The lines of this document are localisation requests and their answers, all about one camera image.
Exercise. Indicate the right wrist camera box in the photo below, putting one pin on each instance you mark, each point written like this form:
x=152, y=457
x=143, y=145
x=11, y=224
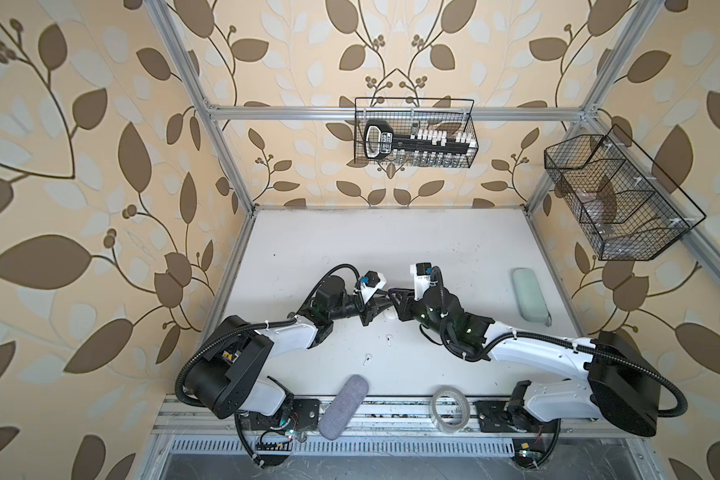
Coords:
x=423, y=278

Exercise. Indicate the grey fabric glasses case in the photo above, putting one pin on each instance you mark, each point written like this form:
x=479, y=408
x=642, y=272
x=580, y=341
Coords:
x=343, y=407

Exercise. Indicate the black wire basket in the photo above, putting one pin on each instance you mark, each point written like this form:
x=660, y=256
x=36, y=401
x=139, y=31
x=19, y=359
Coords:
x=629, y=207
x=451, y=114

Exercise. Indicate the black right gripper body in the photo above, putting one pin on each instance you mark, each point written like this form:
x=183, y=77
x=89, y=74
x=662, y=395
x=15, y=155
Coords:
x=406, y=311

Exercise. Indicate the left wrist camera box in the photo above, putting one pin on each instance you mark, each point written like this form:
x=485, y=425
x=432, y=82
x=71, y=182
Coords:
x=371, y=282

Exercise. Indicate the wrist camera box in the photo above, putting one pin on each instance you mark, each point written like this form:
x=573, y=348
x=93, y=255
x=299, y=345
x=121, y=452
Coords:
x=423, y=278
x=371, y=282

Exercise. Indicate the clear tape roll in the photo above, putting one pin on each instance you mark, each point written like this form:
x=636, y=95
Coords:
x=449, y=410

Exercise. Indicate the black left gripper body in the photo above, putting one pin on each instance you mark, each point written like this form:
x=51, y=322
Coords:
x=366, y=313

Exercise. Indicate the green glasses case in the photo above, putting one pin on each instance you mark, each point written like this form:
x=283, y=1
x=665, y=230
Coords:
x=529, y=297

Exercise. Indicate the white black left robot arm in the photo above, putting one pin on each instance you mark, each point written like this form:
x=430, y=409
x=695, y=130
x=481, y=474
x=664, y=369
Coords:
x=225, y=374

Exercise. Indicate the black wire basket right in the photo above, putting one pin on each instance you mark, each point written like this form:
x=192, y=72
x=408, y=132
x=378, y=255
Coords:
x=629, y=207

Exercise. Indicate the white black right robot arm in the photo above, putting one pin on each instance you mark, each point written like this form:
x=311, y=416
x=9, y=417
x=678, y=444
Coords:
x=601, y=378

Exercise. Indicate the black wire basket back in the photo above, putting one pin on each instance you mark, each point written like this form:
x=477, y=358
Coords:
x=451, y=114

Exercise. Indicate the black tool with white sockets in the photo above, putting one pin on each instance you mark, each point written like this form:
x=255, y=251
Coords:
x=381, y=142

